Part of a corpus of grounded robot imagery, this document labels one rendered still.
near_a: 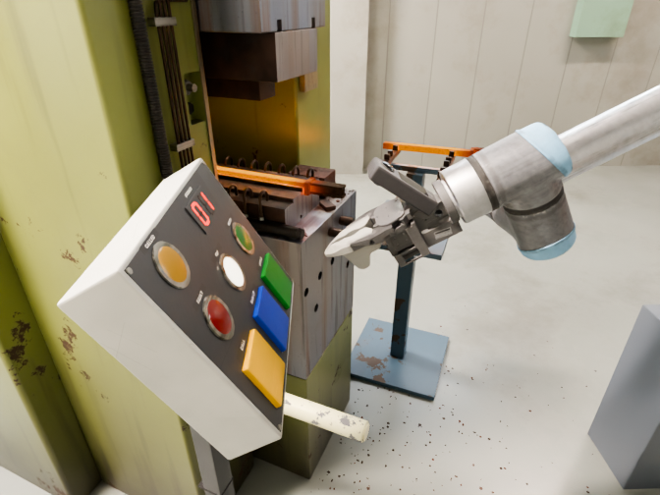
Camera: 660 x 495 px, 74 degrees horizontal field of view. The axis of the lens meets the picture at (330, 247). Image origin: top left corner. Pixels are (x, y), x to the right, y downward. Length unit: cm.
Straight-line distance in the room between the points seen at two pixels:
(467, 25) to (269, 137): 309
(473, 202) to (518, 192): 6
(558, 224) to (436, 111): 365
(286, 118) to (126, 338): 102
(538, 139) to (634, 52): 433
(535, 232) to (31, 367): 125
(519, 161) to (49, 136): 80
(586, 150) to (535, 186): 25
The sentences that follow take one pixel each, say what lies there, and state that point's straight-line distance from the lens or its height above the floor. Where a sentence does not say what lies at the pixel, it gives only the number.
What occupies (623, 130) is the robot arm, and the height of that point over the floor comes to 122.
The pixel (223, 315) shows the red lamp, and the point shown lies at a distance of 55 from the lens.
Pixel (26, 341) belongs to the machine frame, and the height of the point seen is 65.
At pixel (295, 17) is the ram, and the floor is 139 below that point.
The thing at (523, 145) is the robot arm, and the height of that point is 124.
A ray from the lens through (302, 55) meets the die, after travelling 108.
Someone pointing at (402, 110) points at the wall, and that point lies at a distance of 427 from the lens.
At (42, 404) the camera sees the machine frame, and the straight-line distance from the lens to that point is 151.
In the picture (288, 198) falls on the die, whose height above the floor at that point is 99.
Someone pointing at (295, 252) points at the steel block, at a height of 89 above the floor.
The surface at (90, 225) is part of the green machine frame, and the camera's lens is 98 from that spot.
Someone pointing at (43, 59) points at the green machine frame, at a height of 134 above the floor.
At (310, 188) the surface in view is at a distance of 115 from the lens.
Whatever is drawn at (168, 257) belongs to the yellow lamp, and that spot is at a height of 117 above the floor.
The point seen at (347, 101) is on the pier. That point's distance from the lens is 404.
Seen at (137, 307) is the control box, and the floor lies 116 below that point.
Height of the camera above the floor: 142
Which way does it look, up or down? 29 degrees down
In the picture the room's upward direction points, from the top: straight up
